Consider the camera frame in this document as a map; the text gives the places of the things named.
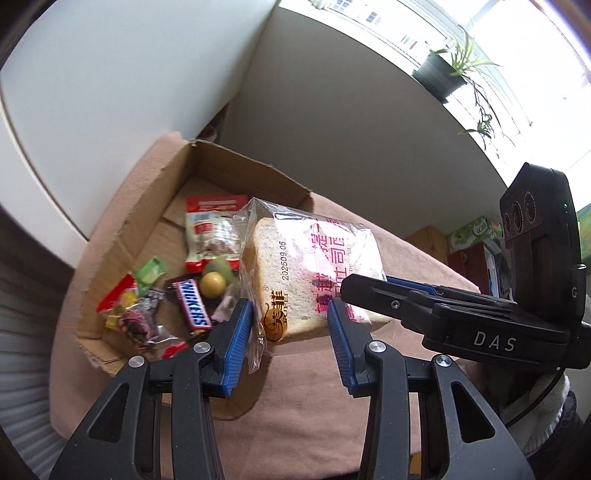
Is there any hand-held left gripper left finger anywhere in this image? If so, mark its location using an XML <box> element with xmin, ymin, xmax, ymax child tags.
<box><xmin>50</xmin><ymin>299</ymin><xmax>254</xmax><ymax>480</ymax></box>

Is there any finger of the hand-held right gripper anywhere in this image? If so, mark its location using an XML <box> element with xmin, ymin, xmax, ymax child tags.
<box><xmin>340</xmin><ymin>274</ymin><xmax>573</xmax><ymax>367</ymax></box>
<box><xmin>387</xmin><ymin>275</ymin><xmax>517</xmax><ymax>304</ymax></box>

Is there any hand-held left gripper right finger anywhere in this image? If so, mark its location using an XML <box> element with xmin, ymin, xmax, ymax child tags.
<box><xmin>327</xmin><ymin>298</ymin><xmax>535</xmax><ymax>480</ymax></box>

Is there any yellow ball candy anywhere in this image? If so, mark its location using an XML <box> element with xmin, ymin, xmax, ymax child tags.
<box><xmin>200</xmin><ymin>256</ymin><xmax>232</xmax><ymax>298</ymax></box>

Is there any sliced bread packet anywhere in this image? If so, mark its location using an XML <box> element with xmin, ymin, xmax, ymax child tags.
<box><xmin>233</xmin><ymin>198</ymin><xmax>393</xmax><ymax>374</ymax></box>

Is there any green candy packet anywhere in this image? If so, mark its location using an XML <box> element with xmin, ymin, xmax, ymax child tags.
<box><xmin>133</xmin><ymin>256</ymin><xmax>168</xmax><ymax>288</ymax></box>

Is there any red white snack packet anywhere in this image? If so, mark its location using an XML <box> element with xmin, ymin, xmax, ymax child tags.
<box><xmin>185</xmin><ymin>195</ymin><xmax>250</xmax><ymax>274</ymax></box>

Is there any cardboard box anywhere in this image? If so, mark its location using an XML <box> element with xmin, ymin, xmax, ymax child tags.
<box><xmin>76</xmin><ymin>138</ymin><xmax>315</xmax><ymax>421</ymax></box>

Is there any person's right forearm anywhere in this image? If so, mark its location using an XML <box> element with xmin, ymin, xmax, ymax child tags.
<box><xmin>508</xmin><ymin>369</ymin><xmax>591</xmax><ymax>457</ymax></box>

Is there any small brown carton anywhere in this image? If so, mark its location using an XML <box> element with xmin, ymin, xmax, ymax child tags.
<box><xmin>405</xmin><ymin>224</ymin><xmax>451</xmax><ymax>265</ymax></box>

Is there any red and white box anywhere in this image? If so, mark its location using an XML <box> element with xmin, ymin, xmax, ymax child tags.
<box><xmin>447</xmin><ymin>244</ymin><xmax>500</xmax><ymax>296</ymax></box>

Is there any brown chocolate bar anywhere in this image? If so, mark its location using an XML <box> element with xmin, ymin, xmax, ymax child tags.
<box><xmin>172</xmin><ymin>277</ymin><xmax>214</xmax><ymax>336</ymax></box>

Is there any green printed box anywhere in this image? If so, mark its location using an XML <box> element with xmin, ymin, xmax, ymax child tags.
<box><xmin>447</xmin><ymin>216</ymin><xmax>504</xmax><ymax>254</ymax></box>

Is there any trailing green plant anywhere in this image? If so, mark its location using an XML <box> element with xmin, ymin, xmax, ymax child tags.
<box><xmin>457</xmin><ymin>76</ymin><xmax>518</xmax><ymax>151</ymax></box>

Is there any potted plant in black pot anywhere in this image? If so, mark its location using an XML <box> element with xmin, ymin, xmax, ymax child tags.
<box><xmin>412</xmin><ymin>28</ymin><xmax>504</xmax><ymax>104</ymax></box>

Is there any grey ribbed panel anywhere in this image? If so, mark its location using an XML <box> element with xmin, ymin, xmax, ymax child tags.
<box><xmin>0</xmin><ymin>203</ymin><xmax>88</xmax><ymax>444</ymax></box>

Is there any white window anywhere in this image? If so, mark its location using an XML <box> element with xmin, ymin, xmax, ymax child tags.
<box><xmin>277</xmin><ymin>0</ymin><xmax>591</xmax><ymax>176</ymax></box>

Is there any white cabinet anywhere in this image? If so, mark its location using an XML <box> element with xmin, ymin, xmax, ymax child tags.
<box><xmin>0</xmin><ymin>0</ymin><xmax>282</xmax><ymax>241</ymax></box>

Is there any black cable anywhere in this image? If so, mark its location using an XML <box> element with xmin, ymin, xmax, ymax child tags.
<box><xmin>505</xmin><ymin>369</ymin><xmax>561</xmax><ymax>428</ymax></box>

